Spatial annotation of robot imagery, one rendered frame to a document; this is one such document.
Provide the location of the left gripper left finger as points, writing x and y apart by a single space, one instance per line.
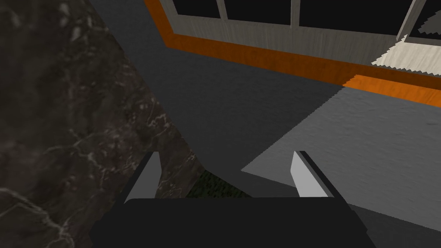
146 181

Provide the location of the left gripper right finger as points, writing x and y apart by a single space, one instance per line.
308 181

